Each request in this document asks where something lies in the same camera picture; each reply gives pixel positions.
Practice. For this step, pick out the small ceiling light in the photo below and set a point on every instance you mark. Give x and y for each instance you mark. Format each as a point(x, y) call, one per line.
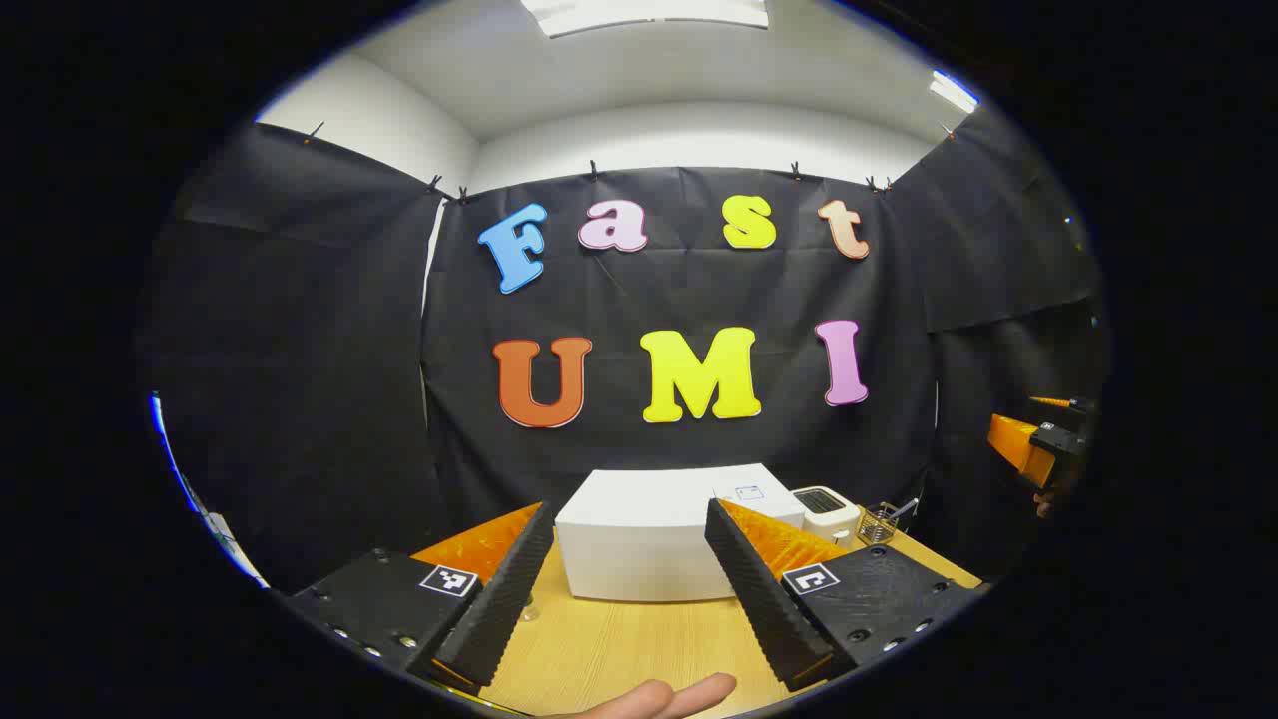
point(954, 92)

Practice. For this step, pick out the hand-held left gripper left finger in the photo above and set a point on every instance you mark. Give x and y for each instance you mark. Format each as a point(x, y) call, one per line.
point(504, 599)

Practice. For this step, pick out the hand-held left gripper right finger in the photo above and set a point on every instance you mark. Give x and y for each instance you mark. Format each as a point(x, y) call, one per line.
point(764, 599)

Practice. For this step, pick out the large ceiling light panel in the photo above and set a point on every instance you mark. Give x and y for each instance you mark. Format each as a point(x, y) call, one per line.
point(644, 14)

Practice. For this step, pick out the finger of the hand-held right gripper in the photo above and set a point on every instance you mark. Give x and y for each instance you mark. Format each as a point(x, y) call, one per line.
point(1018, 444)

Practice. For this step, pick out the black backdrop cloth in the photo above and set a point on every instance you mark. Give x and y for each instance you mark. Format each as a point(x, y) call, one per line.
point(329, 350)

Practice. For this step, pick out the white microwave oven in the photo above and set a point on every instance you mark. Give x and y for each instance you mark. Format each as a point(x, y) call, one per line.
point(639, 539)

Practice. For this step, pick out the cream toaster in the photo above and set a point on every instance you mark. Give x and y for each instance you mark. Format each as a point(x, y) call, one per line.
point(834, 514)

